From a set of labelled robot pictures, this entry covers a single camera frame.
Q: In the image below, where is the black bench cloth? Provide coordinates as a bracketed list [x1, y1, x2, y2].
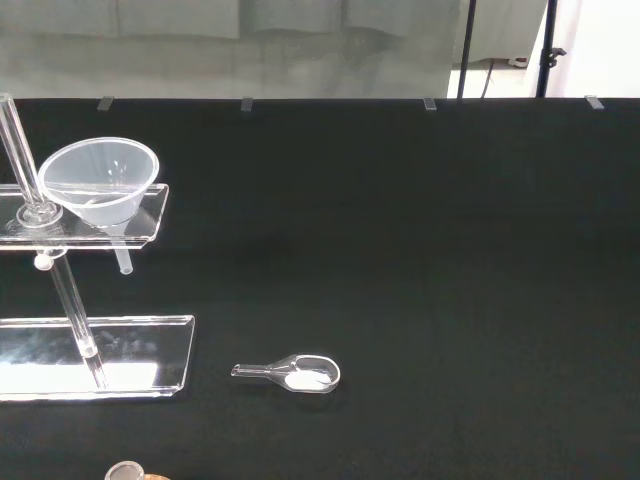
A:
[0, 96, 640, 480]

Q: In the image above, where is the small round-bottom glass flask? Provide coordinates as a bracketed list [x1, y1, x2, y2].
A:
[104, 460, 147, 480]

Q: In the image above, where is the plain black tripod pole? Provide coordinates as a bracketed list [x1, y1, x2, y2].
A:
[456, 0, 480, 100]

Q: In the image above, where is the thin dark floor cable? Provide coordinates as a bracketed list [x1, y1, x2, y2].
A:
[481, 58, 497, 99]

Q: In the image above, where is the clear acrylic funnel stand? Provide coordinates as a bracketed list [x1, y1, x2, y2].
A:
[0, 92, 197, 404]

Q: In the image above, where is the black tripod pole with clamp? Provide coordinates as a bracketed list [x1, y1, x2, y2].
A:
[536, 0, 569, 99]

